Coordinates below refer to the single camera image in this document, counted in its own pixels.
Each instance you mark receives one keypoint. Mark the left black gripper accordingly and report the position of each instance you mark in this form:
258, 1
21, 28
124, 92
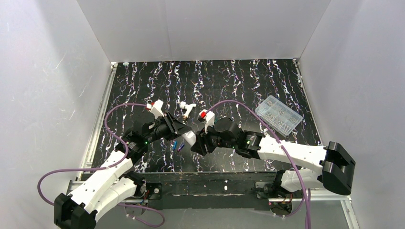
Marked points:
170, 122

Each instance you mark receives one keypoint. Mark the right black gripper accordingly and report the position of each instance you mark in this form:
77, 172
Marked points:
203, 142

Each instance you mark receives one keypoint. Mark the white remote control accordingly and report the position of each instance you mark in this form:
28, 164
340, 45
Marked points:
189, 137

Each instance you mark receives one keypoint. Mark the purple battery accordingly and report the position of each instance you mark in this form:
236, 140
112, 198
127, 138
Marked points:
181, 147

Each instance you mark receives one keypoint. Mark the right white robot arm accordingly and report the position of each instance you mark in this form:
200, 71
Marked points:
330, 167

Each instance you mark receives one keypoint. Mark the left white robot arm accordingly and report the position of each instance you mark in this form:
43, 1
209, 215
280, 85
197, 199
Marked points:
85, 205

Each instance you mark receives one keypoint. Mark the white plastic faucet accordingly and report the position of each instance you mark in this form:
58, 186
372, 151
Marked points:
187, 107

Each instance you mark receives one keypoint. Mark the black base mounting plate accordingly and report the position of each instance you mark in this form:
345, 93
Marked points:
203, 190

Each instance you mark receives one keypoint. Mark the clear plastic screw box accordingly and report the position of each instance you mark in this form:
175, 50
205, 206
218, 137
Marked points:
278, 115

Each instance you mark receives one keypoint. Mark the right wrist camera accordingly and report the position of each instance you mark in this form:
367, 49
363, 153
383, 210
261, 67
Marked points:
208, 117

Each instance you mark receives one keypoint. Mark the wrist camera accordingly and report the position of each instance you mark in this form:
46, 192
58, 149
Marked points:
156, 108
208, 117

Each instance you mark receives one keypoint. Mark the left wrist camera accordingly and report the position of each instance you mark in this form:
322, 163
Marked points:
156, 108

